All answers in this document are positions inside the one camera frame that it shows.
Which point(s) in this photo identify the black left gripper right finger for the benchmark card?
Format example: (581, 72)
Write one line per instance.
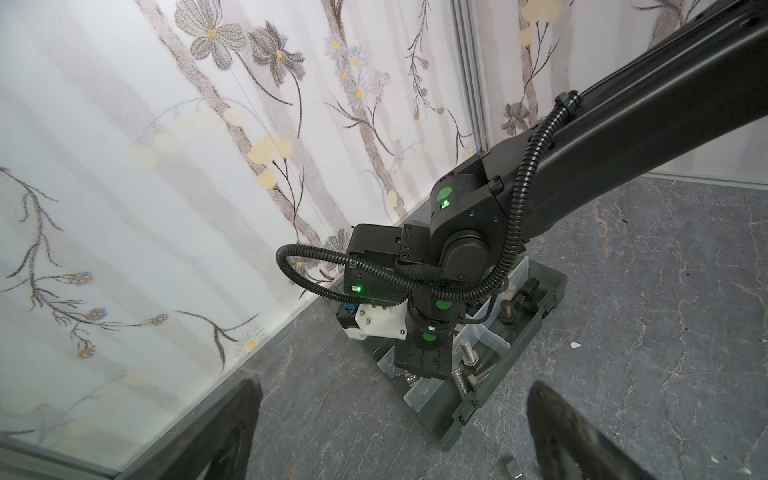
(569, 446)

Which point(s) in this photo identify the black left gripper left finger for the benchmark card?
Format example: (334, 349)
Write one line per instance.
(212, 441)

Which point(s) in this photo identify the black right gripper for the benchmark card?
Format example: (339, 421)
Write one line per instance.
(402, 266)

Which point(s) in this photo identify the silver hex bolt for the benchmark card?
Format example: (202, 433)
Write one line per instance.
(470, 357)
(460, 382)

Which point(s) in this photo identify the silver nut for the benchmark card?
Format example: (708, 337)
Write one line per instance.
(514, 469)

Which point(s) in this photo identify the black hex bolt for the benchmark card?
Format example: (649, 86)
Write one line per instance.
(507, 312)
(524, 302)

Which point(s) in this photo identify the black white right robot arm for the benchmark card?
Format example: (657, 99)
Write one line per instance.
(706, 80)

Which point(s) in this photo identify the green plastic organizer box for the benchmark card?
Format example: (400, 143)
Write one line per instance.
(435, 403)

